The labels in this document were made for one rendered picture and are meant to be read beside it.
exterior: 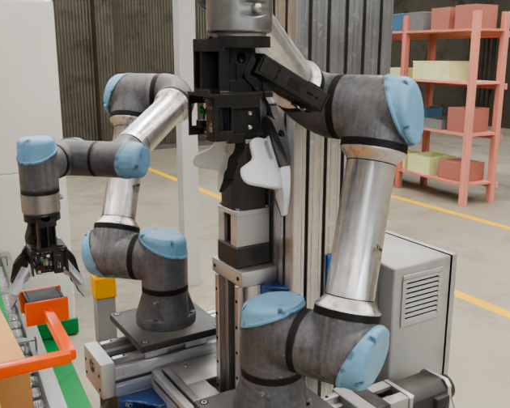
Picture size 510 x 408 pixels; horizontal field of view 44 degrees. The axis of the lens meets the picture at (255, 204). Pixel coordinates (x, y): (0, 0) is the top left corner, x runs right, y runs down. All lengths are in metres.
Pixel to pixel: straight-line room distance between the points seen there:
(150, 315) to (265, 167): 0.93
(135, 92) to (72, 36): 9.15
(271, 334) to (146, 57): 10.22
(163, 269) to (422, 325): 0.63
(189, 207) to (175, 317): 3.04
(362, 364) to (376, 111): 0.41
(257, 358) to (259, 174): 0.52
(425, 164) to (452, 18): 1.70
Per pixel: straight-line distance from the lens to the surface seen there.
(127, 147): 1.31
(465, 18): 7.48
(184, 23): 4.45
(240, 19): 0.71
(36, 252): 1.31
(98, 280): 2.08
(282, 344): 1.11
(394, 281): 1.47
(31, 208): 1.31
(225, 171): 0.82
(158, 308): 1.58
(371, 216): 1.07
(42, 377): 2.40
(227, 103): 0.70
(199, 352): 1.65
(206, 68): 0.72
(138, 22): 11.17
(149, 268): 1.55
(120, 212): 1.62
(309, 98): 0.78
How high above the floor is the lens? 1.70
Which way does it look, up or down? 14 degrees down
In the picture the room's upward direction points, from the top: straight up
